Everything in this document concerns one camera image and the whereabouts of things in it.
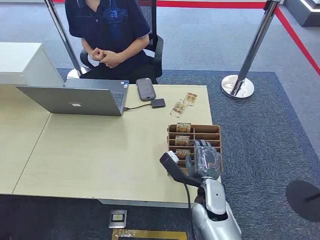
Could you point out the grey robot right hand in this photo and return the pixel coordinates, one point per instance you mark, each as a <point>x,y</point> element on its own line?
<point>206,162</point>

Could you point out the brown slotted card organizer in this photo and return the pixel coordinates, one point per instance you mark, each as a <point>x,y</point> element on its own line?
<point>207,133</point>

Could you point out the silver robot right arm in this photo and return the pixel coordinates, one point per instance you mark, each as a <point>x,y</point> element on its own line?
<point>215,212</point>

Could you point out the person's left forearm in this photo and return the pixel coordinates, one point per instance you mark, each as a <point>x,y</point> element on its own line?
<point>135,48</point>

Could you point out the person's right forearm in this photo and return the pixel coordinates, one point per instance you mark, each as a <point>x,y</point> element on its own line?
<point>87,46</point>

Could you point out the printed brown card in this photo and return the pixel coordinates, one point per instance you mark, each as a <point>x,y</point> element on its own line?
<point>180,105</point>
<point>190,98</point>
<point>176,112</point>
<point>183,127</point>
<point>182,153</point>
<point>182,140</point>

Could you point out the person's left hand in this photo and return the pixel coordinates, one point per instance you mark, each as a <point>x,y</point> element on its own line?
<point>111,59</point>

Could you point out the person's hand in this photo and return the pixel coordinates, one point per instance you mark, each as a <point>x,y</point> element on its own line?
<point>97,54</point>
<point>111,59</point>

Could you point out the person's right hand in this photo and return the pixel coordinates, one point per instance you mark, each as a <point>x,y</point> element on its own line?
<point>97,54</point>

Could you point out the person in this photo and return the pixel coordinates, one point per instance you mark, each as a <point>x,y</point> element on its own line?
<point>112,26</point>

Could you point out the dark blue floor rug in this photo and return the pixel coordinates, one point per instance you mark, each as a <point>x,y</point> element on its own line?
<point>255,142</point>

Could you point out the small black hub box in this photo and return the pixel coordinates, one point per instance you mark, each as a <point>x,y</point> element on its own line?
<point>158,103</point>

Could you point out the black smartphone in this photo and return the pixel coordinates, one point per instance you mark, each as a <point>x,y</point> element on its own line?
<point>146,89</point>

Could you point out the black office chair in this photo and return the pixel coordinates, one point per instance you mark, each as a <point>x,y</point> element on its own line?
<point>158,53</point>

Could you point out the silver floor socket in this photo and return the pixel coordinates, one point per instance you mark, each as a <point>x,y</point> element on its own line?
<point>117,218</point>

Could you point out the black round floor base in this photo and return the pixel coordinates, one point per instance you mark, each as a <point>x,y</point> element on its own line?
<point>301,200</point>

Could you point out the red barrier belt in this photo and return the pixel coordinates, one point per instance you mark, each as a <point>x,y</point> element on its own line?
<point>200,4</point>
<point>297,40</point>

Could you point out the grey laptop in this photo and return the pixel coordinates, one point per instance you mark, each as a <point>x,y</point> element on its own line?
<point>75,101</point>

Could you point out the dark grey platform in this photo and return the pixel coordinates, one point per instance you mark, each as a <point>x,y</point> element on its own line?
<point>303,15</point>

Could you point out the white cabinet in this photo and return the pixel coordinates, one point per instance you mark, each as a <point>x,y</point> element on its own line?
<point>17,61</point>

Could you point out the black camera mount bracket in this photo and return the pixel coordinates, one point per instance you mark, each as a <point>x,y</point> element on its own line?
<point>177,172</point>

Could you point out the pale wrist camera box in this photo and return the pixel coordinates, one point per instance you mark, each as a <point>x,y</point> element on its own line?
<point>173,156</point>

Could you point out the chrome stanchion post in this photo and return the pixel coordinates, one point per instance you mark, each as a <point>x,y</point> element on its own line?
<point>253,46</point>
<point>63,36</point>

